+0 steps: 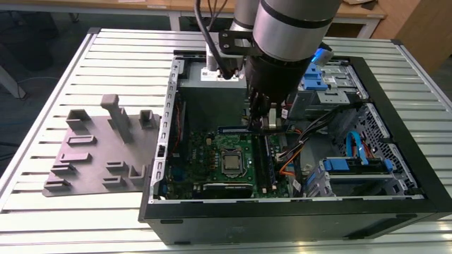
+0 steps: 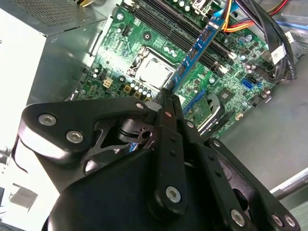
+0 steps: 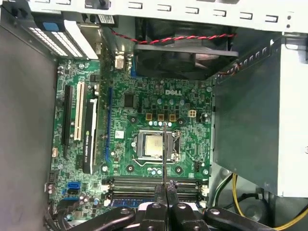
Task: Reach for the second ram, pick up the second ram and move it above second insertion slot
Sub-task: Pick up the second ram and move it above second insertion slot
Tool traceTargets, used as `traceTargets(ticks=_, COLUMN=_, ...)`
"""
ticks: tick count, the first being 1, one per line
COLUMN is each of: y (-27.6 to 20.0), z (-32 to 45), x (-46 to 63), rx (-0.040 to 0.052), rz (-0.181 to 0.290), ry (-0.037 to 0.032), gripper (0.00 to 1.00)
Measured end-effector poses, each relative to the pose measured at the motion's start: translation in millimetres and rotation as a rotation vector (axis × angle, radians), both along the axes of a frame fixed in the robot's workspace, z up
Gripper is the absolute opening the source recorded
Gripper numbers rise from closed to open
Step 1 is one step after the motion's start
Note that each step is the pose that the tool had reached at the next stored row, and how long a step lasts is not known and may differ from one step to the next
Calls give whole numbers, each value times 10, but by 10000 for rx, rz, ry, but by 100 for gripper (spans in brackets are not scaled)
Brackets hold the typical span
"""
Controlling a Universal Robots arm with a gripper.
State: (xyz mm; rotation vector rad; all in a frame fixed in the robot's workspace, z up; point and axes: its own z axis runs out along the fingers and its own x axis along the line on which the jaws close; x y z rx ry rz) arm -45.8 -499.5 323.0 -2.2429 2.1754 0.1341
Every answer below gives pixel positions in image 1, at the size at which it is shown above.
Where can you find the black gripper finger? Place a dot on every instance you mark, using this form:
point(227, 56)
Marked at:
point(274, 119)
point(258, 113)

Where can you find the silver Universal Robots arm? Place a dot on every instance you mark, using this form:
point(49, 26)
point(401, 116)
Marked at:
point(290, 34)

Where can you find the green RAM stick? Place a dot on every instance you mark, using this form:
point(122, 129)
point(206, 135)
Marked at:
point(271, 161)

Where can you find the blue drive carrier latch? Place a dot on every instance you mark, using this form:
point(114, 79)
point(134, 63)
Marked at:
point(314, 79)

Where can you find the gray power supply unit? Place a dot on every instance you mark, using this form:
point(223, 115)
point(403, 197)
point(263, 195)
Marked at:
point(213, 103)

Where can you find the metal drive cage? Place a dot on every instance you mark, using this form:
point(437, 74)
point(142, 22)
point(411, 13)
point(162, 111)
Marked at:
point(335, 98)

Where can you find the CPU socket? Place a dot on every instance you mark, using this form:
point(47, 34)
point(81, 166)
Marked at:
point(243, 164)

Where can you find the silver CPU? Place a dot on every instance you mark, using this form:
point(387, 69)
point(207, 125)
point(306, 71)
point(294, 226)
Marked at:
point(233, 162)

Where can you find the green motherboard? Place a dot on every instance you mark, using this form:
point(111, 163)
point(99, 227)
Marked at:
point(205, 158)

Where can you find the blue disk carrier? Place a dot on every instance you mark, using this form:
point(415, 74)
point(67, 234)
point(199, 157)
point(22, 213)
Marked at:
point(339, 164)

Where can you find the black graphics card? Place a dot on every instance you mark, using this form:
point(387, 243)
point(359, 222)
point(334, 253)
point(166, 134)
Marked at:
point(227, 190)

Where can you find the black open PC case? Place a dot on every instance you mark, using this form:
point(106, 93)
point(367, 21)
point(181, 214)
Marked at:
point(269, 222)

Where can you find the brown wooden cabinet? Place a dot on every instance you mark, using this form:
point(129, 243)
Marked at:
point(421, 34)

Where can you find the gray parts rack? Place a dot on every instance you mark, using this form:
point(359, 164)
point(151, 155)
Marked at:
point(99, 148)

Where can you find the black office chair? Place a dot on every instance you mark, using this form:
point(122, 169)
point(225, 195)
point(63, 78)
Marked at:
point(29, 39)

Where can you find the gray wrist camera with bracket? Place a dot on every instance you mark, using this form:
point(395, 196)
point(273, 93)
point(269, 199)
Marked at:
point(226, 63)

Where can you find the small gray wrist camera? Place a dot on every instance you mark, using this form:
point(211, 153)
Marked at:
point(326, 56)

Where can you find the wooden desk white frame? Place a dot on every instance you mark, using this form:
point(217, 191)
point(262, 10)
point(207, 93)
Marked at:
point(361, 14)

